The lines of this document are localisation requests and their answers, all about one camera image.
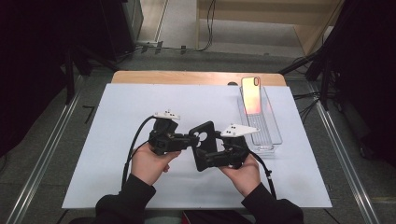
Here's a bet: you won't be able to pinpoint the iridescent phone case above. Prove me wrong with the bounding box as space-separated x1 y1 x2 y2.
240 76 262 116

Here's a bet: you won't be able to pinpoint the aluminium floor rail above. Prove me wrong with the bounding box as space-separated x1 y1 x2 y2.
5 76 86 224
313 98 380 224

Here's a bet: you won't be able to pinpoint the clear plastic tray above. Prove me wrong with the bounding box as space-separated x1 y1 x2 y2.
236 86 284 154

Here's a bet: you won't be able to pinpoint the black floor cables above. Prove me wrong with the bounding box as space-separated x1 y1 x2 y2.
292 91 322 124

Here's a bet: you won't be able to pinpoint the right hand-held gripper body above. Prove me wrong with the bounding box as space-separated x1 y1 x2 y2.
214 123 262 171

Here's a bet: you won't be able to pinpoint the light wooden shelf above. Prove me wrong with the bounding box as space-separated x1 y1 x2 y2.
195 0 346 56

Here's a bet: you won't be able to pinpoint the person's right hand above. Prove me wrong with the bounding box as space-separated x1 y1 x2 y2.
217 153 262 198

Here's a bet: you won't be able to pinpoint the black phone case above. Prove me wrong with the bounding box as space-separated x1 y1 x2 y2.
188 120 219 173

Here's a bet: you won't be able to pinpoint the black tripod stand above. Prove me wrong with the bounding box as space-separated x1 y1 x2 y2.
277 46 344 110
63 46 120 105

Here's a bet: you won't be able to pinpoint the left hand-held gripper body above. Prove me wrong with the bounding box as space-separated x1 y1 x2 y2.
147 110 190 157

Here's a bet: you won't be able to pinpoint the white paper sheet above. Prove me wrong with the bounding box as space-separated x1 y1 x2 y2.
61 83 333 210

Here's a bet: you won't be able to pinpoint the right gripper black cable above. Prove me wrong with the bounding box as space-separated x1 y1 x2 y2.
248 150 277 201

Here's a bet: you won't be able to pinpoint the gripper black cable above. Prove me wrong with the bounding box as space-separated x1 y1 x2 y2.
120 115 157 189
248 150 277 201

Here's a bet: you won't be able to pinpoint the black curtain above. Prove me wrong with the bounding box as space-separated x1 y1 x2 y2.
0 0 106 158
323 0 396 167

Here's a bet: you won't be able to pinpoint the wooden table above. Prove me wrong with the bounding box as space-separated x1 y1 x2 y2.
110 70 288 87

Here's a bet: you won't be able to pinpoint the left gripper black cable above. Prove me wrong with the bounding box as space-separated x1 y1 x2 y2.
120 115 157 189

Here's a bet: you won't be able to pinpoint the hanging black cables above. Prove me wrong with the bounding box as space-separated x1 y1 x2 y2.
198 0 218 52

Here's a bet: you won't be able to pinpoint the person's left hand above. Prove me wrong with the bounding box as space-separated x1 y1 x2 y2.
130 142 182 187

